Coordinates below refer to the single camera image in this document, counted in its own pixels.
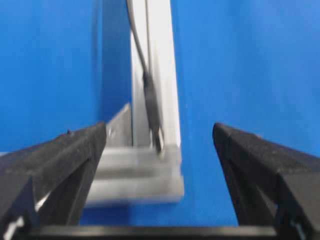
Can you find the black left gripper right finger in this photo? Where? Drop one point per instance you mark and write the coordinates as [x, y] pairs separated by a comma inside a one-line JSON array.
[[270, 184]]

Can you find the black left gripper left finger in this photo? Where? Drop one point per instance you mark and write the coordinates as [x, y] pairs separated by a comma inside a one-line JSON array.
[[48, 183]]

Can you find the square aluminium extrusion frame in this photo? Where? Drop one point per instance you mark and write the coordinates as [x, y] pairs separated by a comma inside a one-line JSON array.
[[141, 161]]

